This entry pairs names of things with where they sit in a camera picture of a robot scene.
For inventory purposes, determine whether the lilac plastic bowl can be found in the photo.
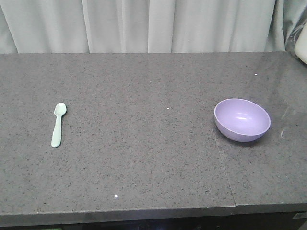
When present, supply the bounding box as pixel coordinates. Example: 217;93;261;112
214;98;271;142

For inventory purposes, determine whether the pale green plastic spoon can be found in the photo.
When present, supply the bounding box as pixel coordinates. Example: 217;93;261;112
51;102;67;148

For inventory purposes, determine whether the white curtain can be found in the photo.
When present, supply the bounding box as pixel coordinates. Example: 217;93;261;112
0;0;307;54

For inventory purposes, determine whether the white rice cooker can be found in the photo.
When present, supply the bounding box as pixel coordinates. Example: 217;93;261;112
295;25;307;64

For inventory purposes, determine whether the white QR code sticker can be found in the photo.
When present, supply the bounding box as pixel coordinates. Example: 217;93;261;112
293;213;306;219

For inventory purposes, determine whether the black drawer disinfection cabinet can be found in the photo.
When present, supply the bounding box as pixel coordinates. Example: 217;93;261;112
61;212;307;230

